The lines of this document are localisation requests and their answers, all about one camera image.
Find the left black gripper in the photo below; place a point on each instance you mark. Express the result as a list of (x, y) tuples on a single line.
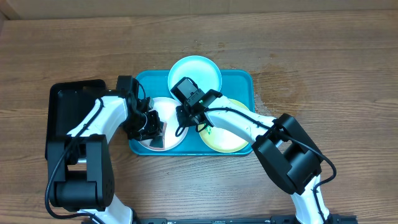
[(152, 128)]

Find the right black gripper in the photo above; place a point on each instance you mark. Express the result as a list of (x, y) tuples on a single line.
[(186, 114)]

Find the white plate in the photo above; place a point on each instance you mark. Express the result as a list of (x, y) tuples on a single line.
[(166, 108)]

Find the black pink sponge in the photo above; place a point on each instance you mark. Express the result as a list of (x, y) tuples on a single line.
[(158, 142)]

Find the light blue plate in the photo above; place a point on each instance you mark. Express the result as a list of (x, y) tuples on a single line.
[(203, 71)]

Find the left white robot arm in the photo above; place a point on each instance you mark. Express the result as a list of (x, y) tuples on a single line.
[(80, 172)]

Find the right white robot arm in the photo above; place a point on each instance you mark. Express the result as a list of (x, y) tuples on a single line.
[(286, 152)]

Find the teal plastic tray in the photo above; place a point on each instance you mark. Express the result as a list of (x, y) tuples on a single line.
[(236, 84)]

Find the black rectangular water tray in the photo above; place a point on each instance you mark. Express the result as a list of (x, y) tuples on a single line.
[(69, 103)]

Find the green rimmed yellow plate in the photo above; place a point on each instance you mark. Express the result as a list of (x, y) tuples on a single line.
[(221, 140)]

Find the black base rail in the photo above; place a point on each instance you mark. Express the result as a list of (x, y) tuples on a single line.
[(277, 219)]

